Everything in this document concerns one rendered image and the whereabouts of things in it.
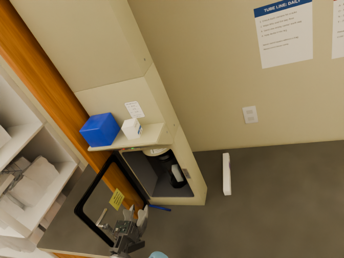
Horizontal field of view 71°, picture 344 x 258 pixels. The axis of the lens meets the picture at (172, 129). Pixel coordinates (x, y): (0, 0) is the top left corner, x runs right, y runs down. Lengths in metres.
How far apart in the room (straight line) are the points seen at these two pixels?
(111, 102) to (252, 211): 0.81
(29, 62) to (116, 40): 0.34
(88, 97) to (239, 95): 0.76
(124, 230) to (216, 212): 0.52
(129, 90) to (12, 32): 0.42
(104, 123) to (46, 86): 0.25
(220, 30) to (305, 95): 0.53
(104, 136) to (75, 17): 0.41
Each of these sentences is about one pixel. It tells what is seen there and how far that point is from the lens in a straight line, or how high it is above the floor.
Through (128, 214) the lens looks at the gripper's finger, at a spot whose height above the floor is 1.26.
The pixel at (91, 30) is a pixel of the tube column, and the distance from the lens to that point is 0.85.
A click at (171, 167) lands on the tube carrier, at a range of 1.23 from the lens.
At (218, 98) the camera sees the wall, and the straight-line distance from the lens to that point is 1.34.
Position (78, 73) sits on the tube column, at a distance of 0.96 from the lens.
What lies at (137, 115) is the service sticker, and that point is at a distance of 0.95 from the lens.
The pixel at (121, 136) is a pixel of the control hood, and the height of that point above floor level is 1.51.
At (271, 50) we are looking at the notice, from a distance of 1.22.
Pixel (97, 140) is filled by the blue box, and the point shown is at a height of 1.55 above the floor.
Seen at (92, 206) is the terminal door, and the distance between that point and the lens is 1.08.
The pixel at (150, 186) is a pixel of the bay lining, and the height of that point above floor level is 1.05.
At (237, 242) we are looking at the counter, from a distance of 1.20.
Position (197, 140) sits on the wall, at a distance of 1.57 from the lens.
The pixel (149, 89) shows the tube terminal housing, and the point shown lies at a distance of 0.86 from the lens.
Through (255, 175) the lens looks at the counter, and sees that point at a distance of 1.38.
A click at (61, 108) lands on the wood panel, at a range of 1.04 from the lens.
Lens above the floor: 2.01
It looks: 35 degrees down
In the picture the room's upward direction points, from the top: 25 degrees counter-clockwise
